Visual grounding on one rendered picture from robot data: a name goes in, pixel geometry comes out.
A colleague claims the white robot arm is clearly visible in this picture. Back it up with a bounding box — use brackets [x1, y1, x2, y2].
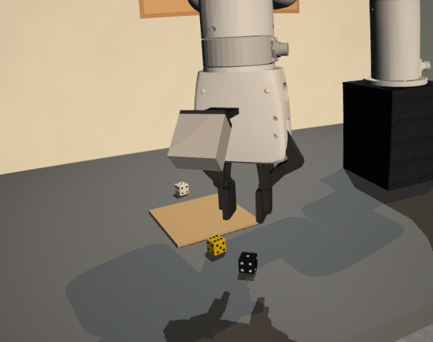
[167, 0, 431, 172]

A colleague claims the yellow die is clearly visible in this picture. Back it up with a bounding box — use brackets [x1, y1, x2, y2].
[207, 234, 226, 256]

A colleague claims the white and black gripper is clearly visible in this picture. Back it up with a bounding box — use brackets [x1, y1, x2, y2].
[194, 63, 304, 224]

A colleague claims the cream die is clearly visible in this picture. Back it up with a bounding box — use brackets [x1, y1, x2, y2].
[174, 182, 189, 196]

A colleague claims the orange flat mat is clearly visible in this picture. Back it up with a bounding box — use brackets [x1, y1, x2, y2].
[149, 193, 259, 247]

